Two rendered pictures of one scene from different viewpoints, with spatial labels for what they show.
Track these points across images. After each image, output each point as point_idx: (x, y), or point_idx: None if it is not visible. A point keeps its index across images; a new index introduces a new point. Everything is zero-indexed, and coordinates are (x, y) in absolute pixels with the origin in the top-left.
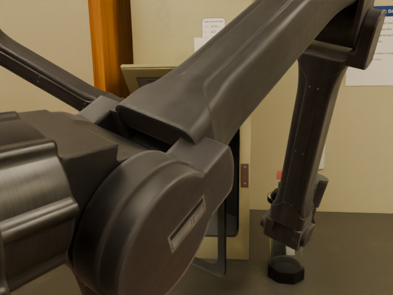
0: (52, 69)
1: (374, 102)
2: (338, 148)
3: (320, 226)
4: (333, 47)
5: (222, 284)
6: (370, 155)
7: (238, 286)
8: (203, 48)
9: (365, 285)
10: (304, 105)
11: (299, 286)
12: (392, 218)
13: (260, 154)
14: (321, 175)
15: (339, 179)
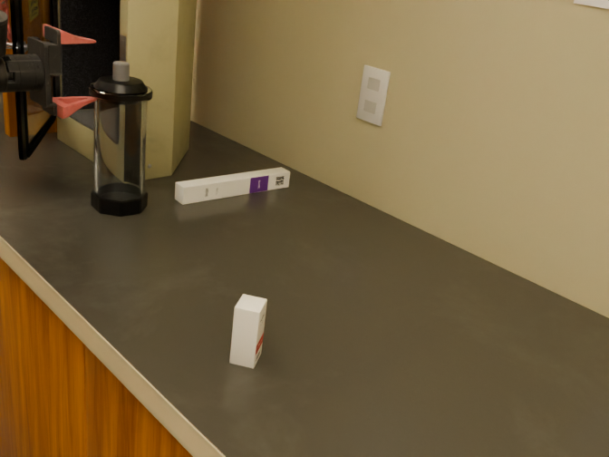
0: None
1: (477, 13)
2: (408, 94)
3: (301, 205)
4: None
5: (47, 181)
6: (454, 123)
7: (53, 189)
8: None
9: (160, 252)
10: None
11: (100, 217)
12: (433, 247)
13: (306, 74)
14: (0, 18)
15: (401, 153)
